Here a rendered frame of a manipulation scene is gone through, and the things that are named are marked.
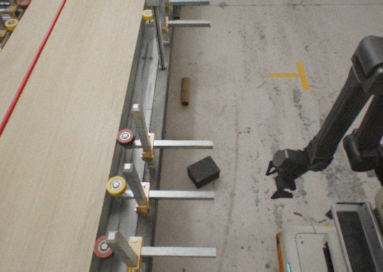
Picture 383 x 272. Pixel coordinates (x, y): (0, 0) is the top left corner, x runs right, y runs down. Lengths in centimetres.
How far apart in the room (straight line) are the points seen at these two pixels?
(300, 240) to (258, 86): 154
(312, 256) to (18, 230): 147
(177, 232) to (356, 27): 298
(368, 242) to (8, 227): 129
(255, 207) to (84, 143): 130
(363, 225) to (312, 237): 79
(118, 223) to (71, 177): 34
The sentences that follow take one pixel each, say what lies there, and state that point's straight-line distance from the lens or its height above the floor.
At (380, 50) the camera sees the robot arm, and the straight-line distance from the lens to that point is 71.
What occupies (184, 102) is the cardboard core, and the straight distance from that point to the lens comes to 268.
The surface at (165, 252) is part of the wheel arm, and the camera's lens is 120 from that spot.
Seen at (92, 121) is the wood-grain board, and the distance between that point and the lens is 150.
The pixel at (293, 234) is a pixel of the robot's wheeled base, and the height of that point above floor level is 28.
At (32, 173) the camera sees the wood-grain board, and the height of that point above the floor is 90.
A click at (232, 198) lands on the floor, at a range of 220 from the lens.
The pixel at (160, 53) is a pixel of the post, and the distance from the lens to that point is 189.
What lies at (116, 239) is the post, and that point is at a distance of 90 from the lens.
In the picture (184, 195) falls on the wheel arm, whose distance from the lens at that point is 131.
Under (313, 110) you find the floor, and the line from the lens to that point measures 282.
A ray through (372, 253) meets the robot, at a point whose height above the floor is 104.
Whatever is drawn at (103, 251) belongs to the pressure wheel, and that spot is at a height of 90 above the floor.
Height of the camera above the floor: 201
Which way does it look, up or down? 55 degrees down
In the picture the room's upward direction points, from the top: 2 degrees counter-clockwise
